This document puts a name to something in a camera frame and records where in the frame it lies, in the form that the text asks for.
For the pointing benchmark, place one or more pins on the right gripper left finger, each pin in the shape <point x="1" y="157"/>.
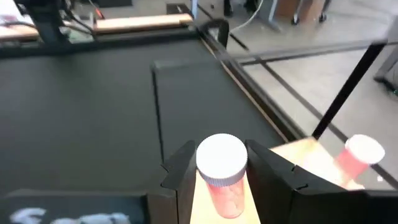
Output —
<point x="185" y="186"/>

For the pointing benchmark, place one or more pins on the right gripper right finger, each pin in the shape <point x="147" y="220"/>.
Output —
<point x="280" y="193"/>

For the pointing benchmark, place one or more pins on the orange pill bottle white cap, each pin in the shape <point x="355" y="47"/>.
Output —
<point x="222" y="161"/>

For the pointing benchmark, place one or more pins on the pink pill bottle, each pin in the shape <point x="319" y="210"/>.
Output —
<point x="360" y="155"/>

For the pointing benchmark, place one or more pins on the light wooden table side board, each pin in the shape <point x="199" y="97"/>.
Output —
<point x="140" y="23"/>

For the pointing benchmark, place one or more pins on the brown cardboard box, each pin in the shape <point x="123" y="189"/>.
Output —
<point x="298" y="6"/>

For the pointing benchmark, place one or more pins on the orange hand brush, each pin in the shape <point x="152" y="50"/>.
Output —
<point x="99" y="13"/>

